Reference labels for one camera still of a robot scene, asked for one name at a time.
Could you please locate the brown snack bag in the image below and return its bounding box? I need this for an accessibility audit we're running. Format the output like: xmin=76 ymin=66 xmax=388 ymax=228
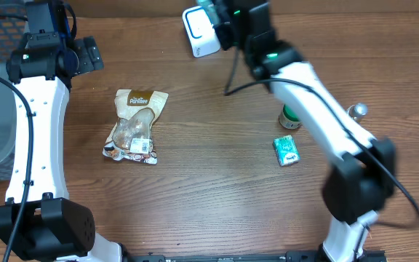
xmin=103 ymin=90 xmax=169 ymax=164

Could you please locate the green lid jar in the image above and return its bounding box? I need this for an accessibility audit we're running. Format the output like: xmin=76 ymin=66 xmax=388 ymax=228
xmin=279 ymin=105 xmax=301 ymax=130

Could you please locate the small teal tissue pack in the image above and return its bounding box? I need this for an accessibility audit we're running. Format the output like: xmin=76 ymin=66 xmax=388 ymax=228
xmin=273 ymin=135 xmax=300 ymax=166

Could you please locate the yellow dish soap bottle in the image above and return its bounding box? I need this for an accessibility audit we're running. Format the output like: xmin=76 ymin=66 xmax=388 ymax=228
xmin=347 ymin=103 xmax=368 ymax=122

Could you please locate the teal wet wipes pack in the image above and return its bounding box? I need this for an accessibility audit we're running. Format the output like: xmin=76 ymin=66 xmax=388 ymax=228
xmin=196 ymin=0 xmax=220 ymax=25

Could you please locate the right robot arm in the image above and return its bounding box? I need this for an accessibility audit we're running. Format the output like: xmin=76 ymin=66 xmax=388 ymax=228
xmin=209 ymin=1 xmax=396 ymax=261

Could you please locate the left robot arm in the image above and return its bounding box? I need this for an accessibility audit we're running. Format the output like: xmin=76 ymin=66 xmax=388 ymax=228
xmin=0 ymin=1 xmax=128 ymax=261

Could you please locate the white barcode scanner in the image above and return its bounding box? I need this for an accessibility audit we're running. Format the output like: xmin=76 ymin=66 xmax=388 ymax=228
xmin=182 ymin=6 xmax=220 ymax=58

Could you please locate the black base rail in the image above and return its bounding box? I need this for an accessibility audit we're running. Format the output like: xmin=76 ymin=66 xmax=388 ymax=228
xmin=121 ymin=250 xmax=388 ymax=262

